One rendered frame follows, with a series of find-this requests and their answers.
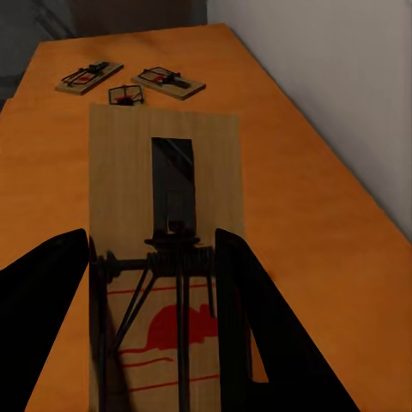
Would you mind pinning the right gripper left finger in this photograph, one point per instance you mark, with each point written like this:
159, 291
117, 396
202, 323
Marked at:
35, 294

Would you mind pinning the mousetrap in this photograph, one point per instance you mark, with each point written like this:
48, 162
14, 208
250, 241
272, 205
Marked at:
87, 79
126, 96
160, 182
168, 83

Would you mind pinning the cabinet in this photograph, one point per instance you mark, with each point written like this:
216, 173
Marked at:
339, 262

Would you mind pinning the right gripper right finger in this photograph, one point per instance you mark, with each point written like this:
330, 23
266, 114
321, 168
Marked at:
300, 379

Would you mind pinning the door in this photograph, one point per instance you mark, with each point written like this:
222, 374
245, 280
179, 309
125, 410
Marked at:
24, 24

